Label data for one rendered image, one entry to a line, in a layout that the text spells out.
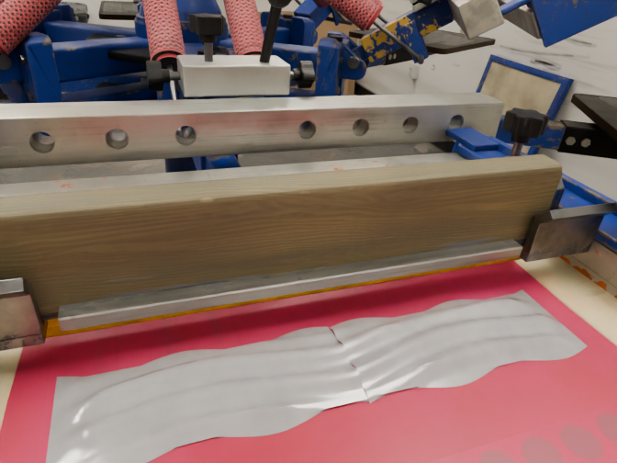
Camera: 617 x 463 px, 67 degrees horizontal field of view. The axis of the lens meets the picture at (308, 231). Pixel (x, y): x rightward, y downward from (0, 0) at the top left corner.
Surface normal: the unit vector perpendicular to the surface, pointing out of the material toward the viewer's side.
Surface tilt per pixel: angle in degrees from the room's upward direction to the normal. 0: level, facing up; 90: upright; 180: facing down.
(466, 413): 0
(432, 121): 90
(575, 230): 90
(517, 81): 81
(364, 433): 0
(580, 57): 90
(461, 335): 28
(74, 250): 90
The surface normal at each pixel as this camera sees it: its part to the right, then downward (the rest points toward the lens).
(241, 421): 0.22, -0.32
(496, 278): 0.07, -0.86
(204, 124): 0.33, 0.50
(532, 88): -0.92, -0.04
